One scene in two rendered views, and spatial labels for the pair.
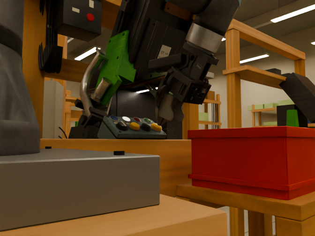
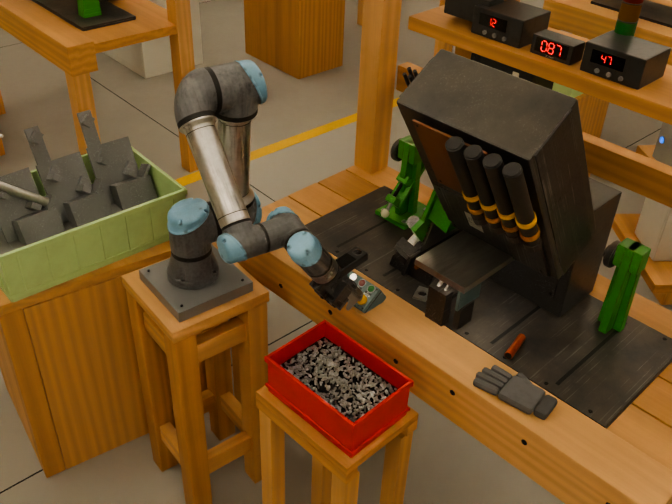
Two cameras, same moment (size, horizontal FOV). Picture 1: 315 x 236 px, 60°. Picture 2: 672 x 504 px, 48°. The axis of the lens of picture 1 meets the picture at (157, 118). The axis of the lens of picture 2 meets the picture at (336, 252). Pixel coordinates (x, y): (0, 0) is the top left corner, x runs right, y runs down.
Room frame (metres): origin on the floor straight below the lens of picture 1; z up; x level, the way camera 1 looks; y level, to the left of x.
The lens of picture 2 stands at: (0.52, -1.61, 2.26)
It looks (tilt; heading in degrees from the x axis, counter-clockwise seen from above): 36 degrees down; 86
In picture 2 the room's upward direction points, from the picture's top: 2 degrees clockwise
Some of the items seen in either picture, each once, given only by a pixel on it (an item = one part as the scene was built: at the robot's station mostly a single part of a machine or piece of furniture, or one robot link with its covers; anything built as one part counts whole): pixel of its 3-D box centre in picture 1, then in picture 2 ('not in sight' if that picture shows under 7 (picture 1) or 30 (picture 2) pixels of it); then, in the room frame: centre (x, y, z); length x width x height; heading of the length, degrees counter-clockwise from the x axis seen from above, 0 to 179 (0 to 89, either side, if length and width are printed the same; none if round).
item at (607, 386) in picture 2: not in sight; (472, 285); (1.04, 0.12, 0.89); 1.10 x 0.42 x 0.02; 132
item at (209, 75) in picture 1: (159, 83); (485, 247); (1.02, -0.01, 1.11); 0.39 x 0.16 x 0.03; 42
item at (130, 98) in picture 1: (128, 102); (542, 232); (1.21, 0.13, 1.07); 0.30 x 0.18 x 0.34; 132
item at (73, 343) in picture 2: not in sight; (97, 319); (-0.21, 0.53, 0.39); 0.68 x 0.52 x 0.79; 32
